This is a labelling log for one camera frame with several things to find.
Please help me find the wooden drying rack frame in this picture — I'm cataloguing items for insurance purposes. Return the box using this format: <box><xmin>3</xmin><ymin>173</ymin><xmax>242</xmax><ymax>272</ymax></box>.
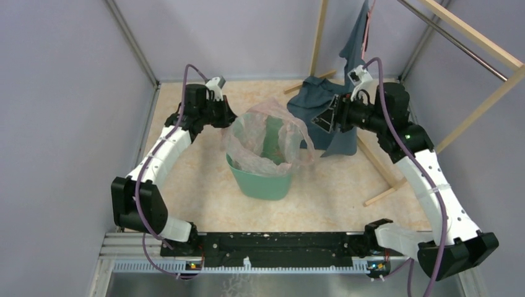
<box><xmin>283</xmin><ymin>0</ymin><xmax>525</xmax><ymax>208</ymax></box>

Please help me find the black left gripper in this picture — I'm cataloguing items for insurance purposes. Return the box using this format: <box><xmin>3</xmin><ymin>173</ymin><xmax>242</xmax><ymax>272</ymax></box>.
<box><xmin>199</xmin><ymin>95</ymin><xmax>239</xmax><ymax>127</ymax></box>

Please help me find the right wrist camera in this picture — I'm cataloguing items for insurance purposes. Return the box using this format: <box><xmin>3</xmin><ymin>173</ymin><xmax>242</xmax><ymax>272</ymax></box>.
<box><xmin>347</xmin><ymin>65</ymin><xmax>373</xmax><ymax>101</ymax></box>

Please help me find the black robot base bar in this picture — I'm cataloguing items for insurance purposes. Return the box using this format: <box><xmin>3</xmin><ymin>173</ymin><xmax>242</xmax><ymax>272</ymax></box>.
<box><xmin>160</xmin><ymin>232</ymin><xmax>384</xmax><ymax>268</ymax></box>

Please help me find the dark blue-grey cloth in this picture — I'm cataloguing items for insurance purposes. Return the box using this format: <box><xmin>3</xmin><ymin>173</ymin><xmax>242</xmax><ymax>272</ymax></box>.
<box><xmin>286</xmin><ymin>0</ymin><xmax>376</xmax><ymax>158</ymax></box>

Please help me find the green plastic trash bin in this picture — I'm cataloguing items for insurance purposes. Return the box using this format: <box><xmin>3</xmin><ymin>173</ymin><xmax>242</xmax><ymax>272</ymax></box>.
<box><xmin>225</xmin><ymin>114</ymin><xmax>294</xmax><ymax>201</ymax></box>

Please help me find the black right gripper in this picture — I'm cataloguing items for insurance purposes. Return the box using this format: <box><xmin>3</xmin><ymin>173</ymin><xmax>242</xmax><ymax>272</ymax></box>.
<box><xmin>311</xmin><ymin>90</ymin><xmax>386</xmax><ymax>134</ymax></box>

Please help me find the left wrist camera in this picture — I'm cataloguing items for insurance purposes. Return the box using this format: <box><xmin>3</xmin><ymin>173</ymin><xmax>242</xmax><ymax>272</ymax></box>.
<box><xmin>205</xmin><ymin>76</ymin><xmax>226</xmax><ymax>101</ymax></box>

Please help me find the pink translucent trash bag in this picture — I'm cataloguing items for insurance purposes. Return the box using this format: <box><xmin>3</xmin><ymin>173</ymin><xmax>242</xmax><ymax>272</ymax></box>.
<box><xmin>222</xmin><ymin>98</ymin><xmax>316</xmax><ymax>177</ymax></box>

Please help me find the metal rod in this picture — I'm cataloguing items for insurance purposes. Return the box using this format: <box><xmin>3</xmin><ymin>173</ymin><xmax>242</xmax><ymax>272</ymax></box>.
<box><xmin>399</xmin><ymin>1</ymin><xmax>508</xmax><ymax>82</ymax></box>

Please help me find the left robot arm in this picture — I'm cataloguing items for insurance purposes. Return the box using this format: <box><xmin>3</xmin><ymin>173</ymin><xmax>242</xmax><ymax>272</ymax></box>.
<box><xmin>111</xmin><ymin>77</ymin><xmax>236</xmax><ymax>256</ymax></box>

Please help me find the white cable duct strip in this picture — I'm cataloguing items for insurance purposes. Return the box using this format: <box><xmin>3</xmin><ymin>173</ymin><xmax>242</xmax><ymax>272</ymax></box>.
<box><xmin>113</xmin><ymin>258</ymin><xmax>370</xmax><ymax>275</ymax></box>

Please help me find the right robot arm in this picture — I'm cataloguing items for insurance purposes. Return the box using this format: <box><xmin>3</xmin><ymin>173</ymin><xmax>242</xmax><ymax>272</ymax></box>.
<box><xmin>312</xmin><ymin>82</ymin><xmax>499</xmax><ymax>281</ymax></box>

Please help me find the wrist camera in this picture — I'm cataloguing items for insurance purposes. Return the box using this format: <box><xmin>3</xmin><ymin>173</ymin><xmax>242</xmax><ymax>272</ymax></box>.
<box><xmin>347</xmin><ymin>65</ymin><xmax>373</xmax><ymax>101</ymax></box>
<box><xmin>205</xmin><ymin>76</ymin><xmax>226</xmax><ymax>101</ymax></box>

